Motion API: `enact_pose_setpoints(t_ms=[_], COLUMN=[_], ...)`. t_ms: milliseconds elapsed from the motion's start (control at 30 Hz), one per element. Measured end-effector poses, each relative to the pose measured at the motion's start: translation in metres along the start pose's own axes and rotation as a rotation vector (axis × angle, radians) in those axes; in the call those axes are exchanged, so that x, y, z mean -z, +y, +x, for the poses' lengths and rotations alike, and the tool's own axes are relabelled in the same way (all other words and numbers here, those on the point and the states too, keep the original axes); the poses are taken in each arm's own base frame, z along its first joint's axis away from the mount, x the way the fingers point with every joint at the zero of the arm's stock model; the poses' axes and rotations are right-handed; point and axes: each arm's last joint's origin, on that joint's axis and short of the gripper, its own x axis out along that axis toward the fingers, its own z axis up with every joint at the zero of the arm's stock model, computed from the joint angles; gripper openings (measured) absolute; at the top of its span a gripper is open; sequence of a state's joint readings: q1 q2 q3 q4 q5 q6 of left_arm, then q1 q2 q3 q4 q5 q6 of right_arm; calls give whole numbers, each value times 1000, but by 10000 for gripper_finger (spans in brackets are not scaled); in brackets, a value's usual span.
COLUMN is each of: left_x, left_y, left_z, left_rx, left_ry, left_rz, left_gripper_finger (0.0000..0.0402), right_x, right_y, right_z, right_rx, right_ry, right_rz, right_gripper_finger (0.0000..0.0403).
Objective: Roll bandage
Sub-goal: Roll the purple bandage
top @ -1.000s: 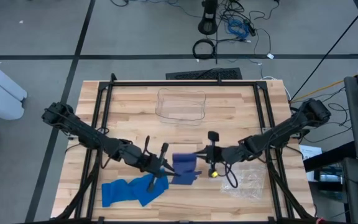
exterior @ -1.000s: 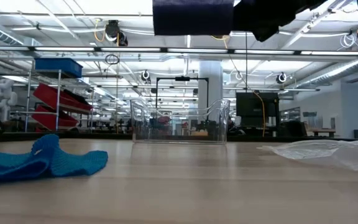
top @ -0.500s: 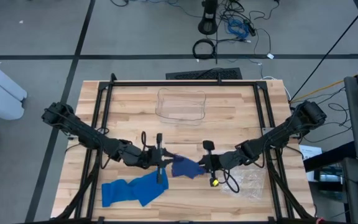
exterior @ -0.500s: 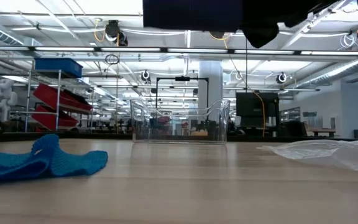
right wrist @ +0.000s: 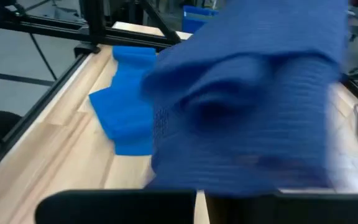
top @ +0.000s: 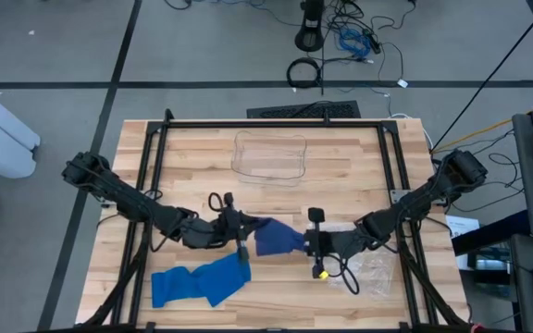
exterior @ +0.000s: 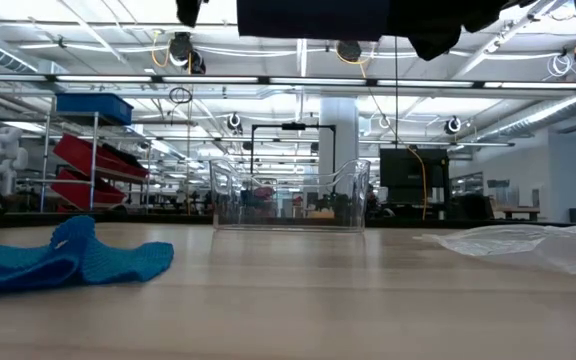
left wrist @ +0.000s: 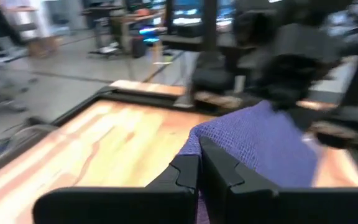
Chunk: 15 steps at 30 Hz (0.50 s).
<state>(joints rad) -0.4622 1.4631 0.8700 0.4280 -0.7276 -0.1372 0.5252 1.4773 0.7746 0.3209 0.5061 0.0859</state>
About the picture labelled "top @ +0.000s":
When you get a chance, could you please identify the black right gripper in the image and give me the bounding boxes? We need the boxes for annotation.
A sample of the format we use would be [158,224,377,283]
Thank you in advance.
[299,207,366,279]

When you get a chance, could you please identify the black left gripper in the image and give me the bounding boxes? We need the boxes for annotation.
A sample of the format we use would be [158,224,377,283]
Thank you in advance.
[181,191,273,262]

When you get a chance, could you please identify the dark blue elastic bandage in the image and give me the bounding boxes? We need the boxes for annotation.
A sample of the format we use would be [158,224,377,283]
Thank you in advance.
[253,217,305,257]

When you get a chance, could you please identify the small clear zip bag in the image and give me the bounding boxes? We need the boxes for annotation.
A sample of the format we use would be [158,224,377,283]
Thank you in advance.
[324,221,365,235]

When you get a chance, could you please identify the bright blue elastic bandage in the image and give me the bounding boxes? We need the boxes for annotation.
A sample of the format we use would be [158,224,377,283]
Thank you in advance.
[150,252,253,310]

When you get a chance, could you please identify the clear plastic container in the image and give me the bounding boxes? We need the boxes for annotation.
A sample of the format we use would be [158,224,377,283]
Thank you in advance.
[230,129,308,187]

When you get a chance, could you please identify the large clear plastic bag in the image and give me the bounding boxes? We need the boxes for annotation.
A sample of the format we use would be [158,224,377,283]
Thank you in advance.
[328,249,398,300]

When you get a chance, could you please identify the black keyboard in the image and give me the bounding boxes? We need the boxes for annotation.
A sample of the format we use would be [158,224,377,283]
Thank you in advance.
[246,100,363,120]

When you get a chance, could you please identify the white paper sheet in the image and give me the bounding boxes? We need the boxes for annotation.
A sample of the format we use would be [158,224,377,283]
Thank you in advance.
[446,215,481,241]

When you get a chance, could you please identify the dark cart beam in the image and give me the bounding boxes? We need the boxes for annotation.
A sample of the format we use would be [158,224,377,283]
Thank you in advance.
[451,210,531,257]

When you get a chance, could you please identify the grey electronics box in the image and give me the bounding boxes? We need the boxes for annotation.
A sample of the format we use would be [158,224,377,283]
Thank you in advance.
[467,244,513,275]

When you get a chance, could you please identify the black floor stand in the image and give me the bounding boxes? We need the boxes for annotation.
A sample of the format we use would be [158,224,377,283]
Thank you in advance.
[293,0,327,53]

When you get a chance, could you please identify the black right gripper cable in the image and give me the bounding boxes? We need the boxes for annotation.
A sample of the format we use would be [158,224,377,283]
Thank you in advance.
[325,253,362,296]

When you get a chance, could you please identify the black aluminium table frame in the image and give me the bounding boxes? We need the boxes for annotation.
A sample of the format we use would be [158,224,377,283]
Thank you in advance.
[79,108,471,333]

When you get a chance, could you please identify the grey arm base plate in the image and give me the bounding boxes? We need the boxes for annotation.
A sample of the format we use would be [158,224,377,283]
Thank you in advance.
[389,188,415,205]

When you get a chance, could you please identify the coiled black cable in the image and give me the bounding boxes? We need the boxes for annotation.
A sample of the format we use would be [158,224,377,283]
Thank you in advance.
[285,56,323,90]

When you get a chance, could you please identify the yellow floor cable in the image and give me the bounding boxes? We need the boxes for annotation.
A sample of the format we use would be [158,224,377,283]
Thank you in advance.
[430,98,533,155]

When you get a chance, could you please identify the blue cable bundle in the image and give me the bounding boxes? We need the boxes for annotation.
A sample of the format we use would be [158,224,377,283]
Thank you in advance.
[338,25,373,60]

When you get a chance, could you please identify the tangled black cables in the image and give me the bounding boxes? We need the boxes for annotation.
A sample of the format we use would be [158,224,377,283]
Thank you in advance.
[326,0,418,82]

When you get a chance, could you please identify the black slanted cable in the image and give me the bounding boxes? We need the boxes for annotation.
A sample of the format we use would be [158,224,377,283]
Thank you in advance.
[431,0,533,153]

